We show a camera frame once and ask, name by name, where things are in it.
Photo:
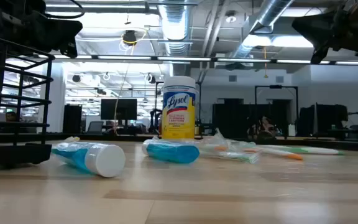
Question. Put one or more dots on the black distant workstation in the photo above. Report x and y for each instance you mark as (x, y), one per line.
(328, 118)

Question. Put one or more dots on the black cabinet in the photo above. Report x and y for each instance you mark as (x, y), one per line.
(72, 118)

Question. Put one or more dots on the green and white toothbrush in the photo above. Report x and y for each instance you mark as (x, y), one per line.
(315, 151)

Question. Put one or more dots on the blue mouthwash bottle white cap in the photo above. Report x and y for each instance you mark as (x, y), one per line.
(172, 152)
(104, 160)

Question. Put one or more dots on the black computer monitor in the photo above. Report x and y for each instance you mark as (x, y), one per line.
(118, 109)

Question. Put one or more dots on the black partition screen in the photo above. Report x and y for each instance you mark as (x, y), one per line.
(232, 118)

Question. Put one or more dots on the grey office chair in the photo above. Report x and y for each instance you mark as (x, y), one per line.
(95, 127)

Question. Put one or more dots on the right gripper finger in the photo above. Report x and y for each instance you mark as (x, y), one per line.
(314, 35)
(309, 24)

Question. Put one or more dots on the yellow Lysol wipes canister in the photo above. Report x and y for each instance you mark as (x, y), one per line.
(179, 109)

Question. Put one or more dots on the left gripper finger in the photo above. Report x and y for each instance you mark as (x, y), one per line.
(68, 38)
(68, 27)

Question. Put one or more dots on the black aluminium table frame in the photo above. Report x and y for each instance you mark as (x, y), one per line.
(353, 145)

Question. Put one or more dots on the long ceiling light strip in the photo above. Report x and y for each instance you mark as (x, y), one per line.
(182, 58)

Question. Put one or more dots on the plastic-wrapped orange toothbrush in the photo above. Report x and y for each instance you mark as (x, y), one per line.
(221, 148)

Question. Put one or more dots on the black metal frame stand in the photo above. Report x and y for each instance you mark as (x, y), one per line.
(275, 86)

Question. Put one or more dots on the silver round ventilation duct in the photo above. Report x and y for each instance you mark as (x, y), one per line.
(176, 25)
(269, 12)

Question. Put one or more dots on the black ceiling-mounted device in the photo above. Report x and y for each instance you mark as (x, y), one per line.
(129, 36)

